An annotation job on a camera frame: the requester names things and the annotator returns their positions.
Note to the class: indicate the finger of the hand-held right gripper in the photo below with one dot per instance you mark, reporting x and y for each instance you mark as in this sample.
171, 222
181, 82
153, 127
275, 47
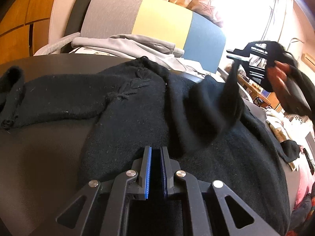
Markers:
237, 54

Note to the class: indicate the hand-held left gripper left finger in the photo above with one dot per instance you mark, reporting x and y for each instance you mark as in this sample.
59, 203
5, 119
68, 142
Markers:
147, 177

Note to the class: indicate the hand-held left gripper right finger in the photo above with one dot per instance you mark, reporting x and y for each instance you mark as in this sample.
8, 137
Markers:
163, 177

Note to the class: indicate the black knit sweater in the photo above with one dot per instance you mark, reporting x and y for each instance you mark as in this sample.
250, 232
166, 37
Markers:
196, 127

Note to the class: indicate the person's right hand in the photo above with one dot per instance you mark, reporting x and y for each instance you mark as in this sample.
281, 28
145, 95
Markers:
276, 72

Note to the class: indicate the wooden side table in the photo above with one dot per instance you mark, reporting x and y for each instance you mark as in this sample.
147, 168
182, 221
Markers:
258, 95

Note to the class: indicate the window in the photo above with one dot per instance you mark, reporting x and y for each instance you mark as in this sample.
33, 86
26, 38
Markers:
246, 12

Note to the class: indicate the curved metal rod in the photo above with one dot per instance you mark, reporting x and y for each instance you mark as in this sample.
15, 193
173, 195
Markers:
296, 39

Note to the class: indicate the beige air conditioner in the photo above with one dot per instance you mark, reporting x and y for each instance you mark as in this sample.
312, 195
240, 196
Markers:
308, 59

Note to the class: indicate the pale pink patterned curtain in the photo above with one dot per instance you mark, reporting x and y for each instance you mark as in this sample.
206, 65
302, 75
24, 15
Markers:
283, 12

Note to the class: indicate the beige starfish print curtain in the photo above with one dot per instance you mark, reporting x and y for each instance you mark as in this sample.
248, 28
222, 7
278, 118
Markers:
196, 0

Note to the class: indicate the grey yellow blue sofa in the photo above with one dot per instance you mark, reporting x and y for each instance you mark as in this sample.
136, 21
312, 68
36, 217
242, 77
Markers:
160, 17

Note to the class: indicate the light grey garment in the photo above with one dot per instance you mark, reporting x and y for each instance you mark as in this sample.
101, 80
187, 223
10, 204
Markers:
137, 45

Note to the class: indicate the pink cloth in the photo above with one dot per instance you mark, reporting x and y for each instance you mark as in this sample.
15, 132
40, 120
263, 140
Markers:
305, 186

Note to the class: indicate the black rolled mat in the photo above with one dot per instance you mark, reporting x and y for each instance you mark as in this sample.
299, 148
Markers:
78, 12

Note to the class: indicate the wooden wardrobe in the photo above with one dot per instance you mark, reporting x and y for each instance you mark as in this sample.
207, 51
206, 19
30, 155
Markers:
22, 17

